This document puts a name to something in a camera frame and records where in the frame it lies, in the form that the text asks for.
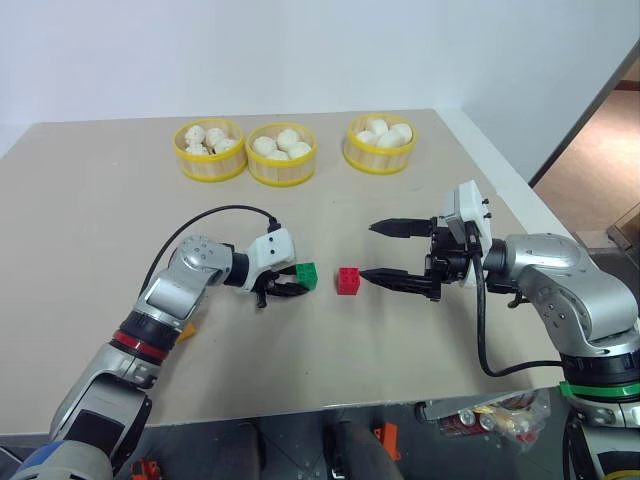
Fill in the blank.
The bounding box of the yellow-rimmed bamboo steamer basket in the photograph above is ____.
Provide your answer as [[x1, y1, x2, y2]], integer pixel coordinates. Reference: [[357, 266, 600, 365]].
[[246, 122, 319, 188], [342, 113, 418, 176], [172, 118, 248, 185]]

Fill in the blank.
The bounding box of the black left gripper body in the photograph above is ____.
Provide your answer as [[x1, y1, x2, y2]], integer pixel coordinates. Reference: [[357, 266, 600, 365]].
[[253, 272, 284, 309]]

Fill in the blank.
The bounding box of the clear plastic bag of items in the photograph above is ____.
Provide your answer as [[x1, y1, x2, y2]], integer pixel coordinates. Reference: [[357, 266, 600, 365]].
[[416, 388, 554, 455]]

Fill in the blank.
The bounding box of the red studded cube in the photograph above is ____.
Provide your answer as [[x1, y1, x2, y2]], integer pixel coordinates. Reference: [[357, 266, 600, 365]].
[[336, 266, 362, 297]]

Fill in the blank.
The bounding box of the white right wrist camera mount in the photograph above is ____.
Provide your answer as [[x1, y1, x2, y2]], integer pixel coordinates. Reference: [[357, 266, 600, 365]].
[[442, 180, 495, 291]]

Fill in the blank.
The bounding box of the dark rounded shape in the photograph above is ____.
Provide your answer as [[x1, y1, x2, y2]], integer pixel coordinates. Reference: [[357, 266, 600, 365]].
[[323, 419, 397, 480], [234, 422, 262, 480]]

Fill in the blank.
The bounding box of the green studded cube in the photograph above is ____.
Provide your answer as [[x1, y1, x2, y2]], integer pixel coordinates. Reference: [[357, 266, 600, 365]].
[[294, 261, 320, 292]]

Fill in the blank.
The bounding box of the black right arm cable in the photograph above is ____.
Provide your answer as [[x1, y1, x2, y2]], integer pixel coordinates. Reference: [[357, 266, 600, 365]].
[[465, 219, 569, 379]]

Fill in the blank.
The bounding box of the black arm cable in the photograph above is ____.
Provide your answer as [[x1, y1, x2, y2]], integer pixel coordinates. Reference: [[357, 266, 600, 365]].
[[465, 219, 569, 379], [138, 204, 282, 301]]

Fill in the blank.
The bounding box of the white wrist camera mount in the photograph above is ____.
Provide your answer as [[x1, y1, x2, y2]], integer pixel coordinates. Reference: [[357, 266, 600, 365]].
[[442, 180, 495, 291], [243, 228, 296, 291]]

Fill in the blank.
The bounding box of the beige table mat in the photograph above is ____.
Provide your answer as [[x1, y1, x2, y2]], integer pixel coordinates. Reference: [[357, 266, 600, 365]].
[[0, 107, 576, 437]]

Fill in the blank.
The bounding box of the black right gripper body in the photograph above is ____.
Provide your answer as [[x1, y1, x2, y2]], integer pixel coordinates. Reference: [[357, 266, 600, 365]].
[[423, 215, 477, 303]]

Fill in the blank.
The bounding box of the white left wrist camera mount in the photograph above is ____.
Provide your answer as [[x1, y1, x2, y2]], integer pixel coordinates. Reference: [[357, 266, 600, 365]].
[[243, 228, 296, 291]]

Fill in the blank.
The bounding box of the brown wooden furniture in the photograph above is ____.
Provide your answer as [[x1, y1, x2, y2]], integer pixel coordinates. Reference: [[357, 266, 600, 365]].
[[606, 206, 640, 247]]

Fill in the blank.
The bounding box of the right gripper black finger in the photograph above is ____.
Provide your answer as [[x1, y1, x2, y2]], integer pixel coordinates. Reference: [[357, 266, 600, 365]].
[[368, 217, 433, 239], [359, 267, 431, 297]]

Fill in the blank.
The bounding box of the orange plastic part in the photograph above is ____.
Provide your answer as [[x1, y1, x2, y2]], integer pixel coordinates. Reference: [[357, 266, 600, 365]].
[[130, 456, 167, 480], [373, 422, 403, 463]]

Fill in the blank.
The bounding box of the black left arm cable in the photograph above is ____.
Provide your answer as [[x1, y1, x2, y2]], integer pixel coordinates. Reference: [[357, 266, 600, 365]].
[[138, 204, 282, 301]]

